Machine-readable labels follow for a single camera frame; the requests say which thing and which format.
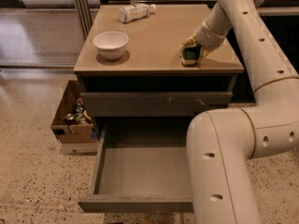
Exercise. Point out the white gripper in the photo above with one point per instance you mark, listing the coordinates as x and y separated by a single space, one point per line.
211 38

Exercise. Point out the green yellow sponge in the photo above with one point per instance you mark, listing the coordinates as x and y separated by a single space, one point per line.
190 55

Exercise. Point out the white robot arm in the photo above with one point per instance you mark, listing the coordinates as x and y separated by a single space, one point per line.
220 142

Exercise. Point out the grey drawer cabinet beige top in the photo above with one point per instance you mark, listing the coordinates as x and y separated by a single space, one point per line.
151 61

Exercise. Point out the closed grey top drawer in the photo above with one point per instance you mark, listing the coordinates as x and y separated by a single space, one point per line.
153 104

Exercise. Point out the open grey middle drawer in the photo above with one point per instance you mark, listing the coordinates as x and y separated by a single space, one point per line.
140 172

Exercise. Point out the white plastic bottle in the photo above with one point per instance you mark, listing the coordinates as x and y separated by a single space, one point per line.
135 12

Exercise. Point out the white ceramic bowl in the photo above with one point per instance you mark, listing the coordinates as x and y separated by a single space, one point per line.
111 45

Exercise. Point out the metal can in box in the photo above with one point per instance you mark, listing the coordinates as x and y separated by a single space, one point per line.
70 119

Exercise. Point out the cardboard box with items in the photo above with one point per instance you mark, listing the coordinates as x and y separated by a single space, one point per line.
82 131

